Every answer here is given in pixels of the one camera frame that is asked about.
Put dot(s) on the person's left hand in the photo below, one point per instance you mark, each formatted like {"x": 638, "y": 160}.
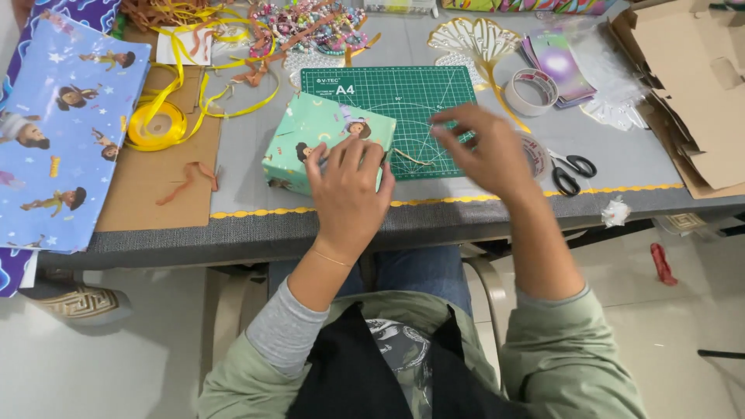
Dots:
{"x": 346, "y": 198}

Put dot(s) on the person's right hand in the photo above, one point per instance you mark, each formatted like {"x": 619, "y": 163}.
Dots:
{"x": 494, "y": 154}

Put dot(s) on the person's right fingers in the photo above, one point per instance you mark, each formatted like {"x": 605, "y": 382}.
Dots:
{"x": 457, "y": 128}

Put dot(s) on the teal gift box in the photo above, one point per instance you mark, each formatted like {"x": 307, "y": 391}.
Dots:
{"x": 317, "y": 131}

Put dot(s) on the tan ribbon scrap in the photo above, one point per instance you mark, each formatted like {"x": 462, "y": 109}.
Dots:
{"x": 412, "y": 158}

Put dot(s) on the white pearl mesh piece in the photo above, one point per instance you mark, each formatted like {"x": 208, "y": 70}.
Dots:
{"x": 460, "y": 67}
{"x": 308, "y": 60}

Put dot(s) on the green cutting mat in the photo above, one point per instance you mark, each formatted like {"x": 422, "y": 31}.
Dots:
{"x": 401, "y": 96}

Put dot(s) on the white tape roll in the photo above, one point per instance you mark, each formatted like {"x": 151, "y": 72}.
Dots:
{"x": 515, "y": 96}

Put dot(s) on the clear tape roll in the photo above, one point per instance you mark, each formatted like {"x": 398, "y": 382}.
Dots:
{"x": 538, "y": 157}

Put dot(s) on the gold fan-shaped ornament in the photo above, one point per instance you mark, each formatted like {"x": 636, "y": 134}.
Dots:
{"x": 474, "y": 41}

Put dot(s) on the stack of holographic cards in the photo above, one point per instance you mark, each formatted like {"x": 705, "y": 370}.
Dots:
{"x": 559, "y": 67}

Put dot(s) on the colourful wrapping paper rolls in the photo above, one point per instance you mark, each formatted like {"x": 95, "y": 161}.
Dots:
{"x": 524, "y": 4}

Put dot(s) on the blue jeans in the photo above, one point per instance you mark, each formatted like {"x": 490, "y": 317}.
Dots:
{"x": 419, "y": 273}

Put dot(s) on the clear plastic bag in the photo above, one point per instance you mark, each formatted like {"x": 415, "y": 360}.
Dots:
{"x": 605, "y": 81}

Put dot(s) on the crumpled white paper scrap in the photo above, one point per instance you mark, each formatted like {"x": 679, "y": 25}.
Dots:
{"x": 616, "y": 212}

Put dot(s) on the open brown cardboard box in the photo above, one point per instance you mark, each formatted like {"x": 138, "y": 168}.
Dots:
{"x": 687, "y": 75}

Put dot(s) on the red scrap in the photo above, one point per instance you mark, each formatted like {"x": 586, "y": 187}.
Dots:
{"x": 663, "y": 265}

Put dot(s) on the green jacket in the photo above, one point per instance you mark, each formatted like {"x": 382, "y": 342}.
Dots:
{"x": 570, "y": 361}

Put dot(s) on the black apron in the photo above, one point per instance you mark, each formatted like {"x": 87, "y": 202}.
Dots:
{"x": 349, "y": 378}

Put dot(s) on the short orange ribbon piece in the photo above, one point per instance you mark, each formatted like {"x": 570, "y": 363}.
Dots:
{"x": 189, "y": 180}

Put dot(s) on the loose yellow ribbon strand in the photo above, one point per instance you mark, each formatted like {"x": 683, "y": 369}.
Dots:
{"x": 192, "y": 52}

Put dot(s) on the white paper slip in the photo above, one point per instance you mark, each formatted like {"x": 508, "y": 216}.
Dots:
{"x": 169, "y": 49}

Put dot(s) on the brown cardboard sheet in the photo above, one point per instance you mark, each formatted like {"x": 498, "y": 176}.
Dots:
{"x": 157, "y": 198}

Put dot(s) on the yellow ribbon spool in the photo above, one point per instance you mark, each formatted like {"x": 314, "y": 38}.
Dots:
{"x": 142, "y": 137}

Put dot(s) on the heap of brown ribbon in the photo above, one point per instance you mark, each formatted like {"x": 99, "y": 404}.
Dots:
{"x": 154, "y": 11}

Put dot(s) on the blue cartoon wrapping paper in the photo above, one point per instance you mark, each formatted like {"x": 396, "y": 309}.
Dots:
{"x": 64, "y": 134}

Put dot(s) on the grey gold-patterned stool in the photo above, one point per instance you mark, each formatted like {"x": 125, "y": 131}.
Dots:
{"x": 75, "y": 302}

